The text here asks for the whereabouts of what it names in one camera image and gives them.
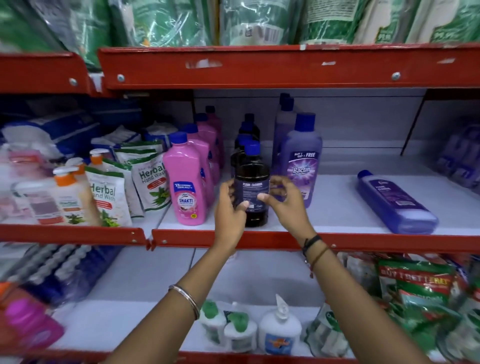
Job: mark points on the person's right hand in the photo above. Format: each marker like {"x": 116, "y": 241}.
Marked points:
{"x": 290, "y": 213}

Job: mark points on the person's left hand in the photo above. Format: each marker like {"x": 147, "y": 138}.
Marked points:
{"x": 227, "y": 221}

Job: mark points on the person's left thumb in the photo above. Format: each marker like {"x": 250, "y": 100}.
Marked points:
{"x": 243, "y": 207}

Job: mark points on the person's right thumb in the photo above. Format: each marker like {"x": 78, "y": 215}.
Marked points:
{"x": 264, "y": 197}

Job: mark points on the dark bottle with blue label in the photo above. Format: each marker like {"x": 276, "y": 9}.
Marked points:
{"x": 252, "y": 180}

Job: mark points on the person's right forearm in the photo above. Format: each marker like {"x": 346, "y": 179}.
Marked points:
{"x": 356, "y": 303}

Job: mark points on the person's left forearm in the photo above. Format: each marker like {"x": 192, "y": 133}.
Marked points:
{"x": 176, "y": 300}

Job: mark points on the purple bottle with blue cap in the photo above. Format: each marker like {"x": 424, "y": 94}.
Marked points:
{"x": 283, "y": 123}
{"x": 302, "y": 157}
{"x": 284, "y": 96}

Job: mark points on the dark bottle with blue cap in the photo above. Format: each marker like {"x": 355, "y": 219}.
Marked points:
{"x": 242, "y": 144}
{"x": 250, "y": 119}
{"x": 244, "y": 129}

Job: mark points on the pink bottle with blue cap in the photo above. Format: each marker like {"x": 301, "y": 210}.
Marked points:
{"x": 214, "y": 116}
{"x": 208, "y": 129}
{"x": 200, "y": 150}
{"x": 183, "y": 187}

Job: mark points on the black thread wristbands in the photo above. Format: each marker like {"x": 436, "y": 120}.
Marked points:
{"x": 314, "y": 249}

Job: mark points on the white green hand wash pouch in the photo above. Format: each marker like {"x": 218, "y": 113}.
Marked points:
{"x": 152, "y": 183}
{"x": 140, "y": 145}
{"x": 108, "y": 198}
{"x": 123, "y": 155}

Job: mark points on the red metal shelf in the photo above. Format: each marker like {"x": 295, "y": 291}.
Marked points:
{"x": 360, "y": 242}
{"x": 71, "y": 234}
{"x": 210, "y": 358}
{"x": 285, "y": 65}
{"x": 41, "y": 73}

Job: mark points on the silver bangle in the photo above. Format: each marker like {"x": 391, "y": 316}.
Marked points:
{"x": 187, "y": 298}

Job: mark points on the white bottle with green cap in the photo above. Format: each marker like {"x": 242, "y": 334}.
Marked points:
{"x": 240, "y": 333}
{"x": 210, "y": 322}

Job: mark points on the white bottle with nozzle cap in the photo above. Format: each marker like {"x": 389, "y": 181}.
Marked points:
{"x": 279, "y": 330}

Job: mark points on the flat purple bottle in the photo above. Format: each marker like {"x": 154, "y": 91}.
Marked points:
{"x": 397, "y": 204}

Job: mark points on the clear green refill pouch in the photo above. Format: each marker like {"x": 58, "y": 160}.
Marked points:
{"x": 326, "y": 333}

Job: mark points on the white pump bottle orange collar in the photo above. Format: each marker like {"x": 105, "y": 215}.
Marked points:
{"x": 96, "y": 157}
{"x": 71, "y": 198}
{"x": 77, "y": 165}

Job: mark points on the row of green plastic packets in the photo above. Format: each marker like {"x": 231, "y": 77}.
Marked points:
{"x": 240, "y": 20}

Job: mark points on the blue and white bar packs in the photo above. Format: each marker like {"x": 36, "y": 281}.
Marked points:
{"x": 67, "y": 270}

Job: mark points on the pile of green red packets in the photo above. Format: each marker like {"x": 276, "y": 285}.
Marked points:
{"x": 423, "y": 300}

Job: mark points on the group of blurry purple bottles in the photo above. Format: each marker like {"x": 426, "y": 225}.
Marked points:
{"x": 461, "y": 157}

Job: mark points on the white pump bottle pink label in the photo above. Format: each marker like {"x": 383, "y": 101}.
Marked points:
{"x": 35, "y": 204}

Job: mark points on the blue and white wrapped pack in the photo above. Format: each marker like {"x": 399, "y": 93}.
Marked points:
{"x": 48, "y": 129}

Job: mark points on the magenta plastic bottle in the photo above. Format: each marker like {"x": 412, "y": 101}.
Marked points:
{"x": 30, "y": 324}

